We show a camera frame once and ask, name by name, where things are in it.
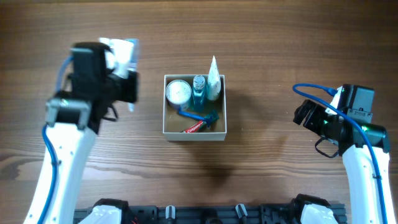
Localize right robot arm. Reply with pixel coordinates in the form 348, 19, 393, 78
292, 83, 396, 223

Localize Colgate toothpaste tube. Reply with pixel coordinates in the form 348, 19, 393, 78
182, 121, 210, 133

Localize white lotion tube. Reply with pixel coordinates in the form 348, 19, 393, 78
206, 56, 221, 101

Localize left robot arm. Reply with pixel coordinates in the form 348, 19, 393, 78
24, 37, 139, 223

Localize white blue toothbrush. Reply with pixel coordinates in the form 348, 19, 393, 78
126, 39, 140, 112

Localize blue disposable razor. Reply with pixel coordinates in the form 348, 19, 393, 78
177, 110, 219, 127

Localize cotton swab jar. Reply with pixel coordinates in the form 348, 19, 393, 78
165, 80, 192, 110

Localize right blue cable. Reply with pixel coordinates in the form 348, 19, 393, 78
292, 83, 388, 224

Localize blue mouthwash bottle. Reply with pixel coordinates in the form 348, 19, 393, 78
192, 75, 206, 111

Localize left blue cable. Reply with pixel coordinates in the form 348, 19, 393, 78
36, 55, 75, 224

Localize white cardboard box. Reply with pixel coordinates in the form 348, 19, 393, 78
162, 75, 227, 141

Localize blue cable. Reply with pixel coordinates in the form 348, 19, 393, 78
292, 83, 388, 224
36, 55, 75, 224

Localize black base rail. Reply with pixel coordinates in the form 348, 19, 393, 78
73, 203, 346, 224

